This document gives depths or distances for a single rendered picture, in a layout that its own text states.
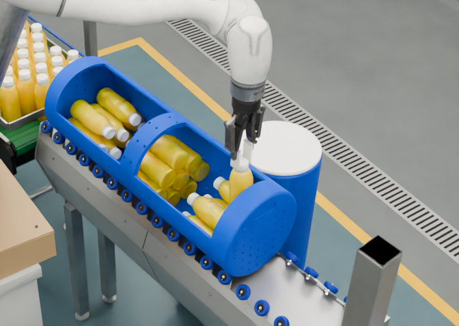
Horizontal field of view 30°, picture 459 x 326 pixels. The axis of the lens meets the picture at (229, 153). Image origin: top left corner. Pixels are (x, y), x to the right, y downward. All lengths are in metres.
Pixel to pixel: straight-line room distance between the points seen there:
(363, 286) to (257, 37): 0.72
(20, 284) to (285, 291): 0.75
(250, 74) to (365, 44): 3.32
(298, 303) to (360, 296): 0.87
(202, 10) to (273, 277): 0.83
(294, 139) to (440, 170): 1.78
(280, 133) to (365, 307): 1.32
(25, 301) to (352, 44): 3.31
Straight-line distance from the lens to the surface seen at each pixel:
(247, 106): 2.14
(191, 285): 2.56
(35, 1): 1.94
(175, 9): 2.09
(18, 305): 2.52
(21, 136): 3.05
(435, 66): 5.27
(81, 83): 2.86
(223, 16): 2.15
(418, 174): 4.42
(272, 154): 2.74
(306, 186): 2.75
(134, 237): 2.70
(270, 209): 2.34
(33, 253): 2.42
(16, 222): 2.42
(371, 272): 1.54
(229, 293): 2.45
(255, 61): 2.05
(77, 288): 3.44
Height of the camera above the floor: 2.78
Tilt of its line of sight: 40 degrees down
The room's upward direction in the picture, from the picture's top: 4 degrees clockwise
